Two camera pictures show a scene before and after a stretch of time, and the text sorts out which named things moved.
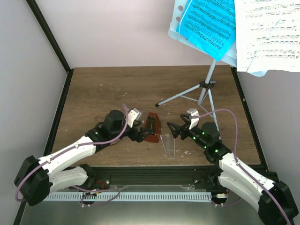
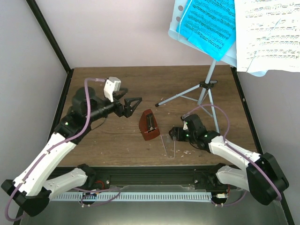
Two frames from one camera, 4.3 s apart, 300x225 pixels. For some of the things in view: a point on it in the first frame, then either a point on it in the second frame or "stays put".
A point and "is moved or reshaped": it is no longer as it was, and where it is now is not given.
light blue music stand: [179, 7] stays put
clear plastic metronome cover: [168, 143] stays put
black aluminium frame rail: [102, 177] stays put
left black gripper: [140, 138] to [121, 112]
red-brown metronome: [153, 122] is moved or reshaped
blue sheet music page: [210, 25] stays put
